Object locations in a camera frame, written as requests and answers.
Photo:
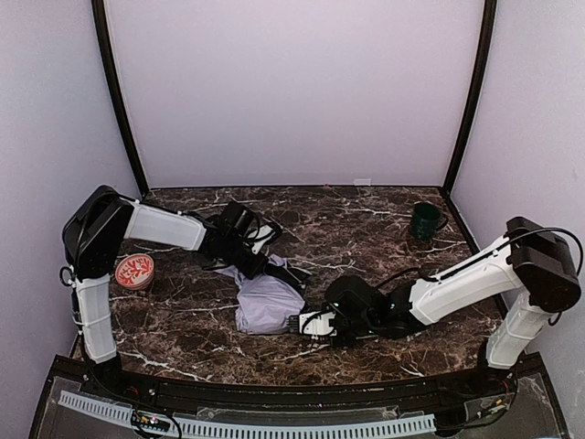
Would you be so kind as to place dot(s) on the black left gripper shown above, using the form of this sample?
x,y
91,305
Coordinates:
x,y
272,270

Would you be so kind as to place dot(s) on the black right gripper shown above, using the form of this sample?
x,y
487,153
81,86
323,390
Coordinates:
x,y
338,337

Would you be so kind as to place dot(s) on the lavender and black folding umbrella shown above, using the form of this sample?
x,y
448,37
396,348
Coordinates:
x,y
266,302

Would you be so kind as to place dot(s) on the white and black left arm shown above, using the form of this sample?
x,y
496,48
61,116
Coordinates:
x,y
95,233

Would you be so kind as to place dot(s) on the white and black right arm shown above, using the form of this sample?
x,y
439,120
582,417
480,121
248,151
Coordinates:
x,y
533,261

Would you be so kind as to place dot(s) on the red patterned ceramic bowl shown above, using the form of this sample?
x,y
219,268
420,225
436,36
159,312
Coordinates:
x,y
135,272

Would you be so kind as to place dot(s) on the dark green ceramic mug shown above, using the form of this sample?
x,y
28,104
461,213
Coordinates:
x,y
426,221

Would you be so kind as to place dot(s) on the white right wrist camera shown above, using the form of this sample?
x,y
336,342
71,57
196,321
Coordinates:
x,y
313,324

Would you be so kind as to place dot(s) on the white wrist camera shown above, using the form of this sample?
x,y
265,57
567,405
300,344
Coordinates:
x,y
313,324
263,235

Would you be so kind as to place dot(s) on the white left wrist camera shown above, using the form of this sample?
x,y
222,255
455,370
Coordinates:
x,y
263,235

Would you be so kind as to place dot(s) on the grey slotted cable duct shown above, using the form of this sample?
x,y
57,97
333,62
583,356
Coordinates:
x,y
224,423

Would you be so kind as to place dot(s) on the black left corner post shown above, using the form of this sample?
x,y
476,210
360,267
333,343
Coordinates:
x,y
103,35

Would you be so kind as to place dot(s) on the black corner post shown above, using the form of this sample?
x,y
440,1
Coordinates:
x,y
473,96
103,35

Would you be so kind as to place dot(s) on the black right corner post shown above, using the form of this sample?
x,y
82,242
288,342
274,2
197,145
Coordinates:
x,y
473,96

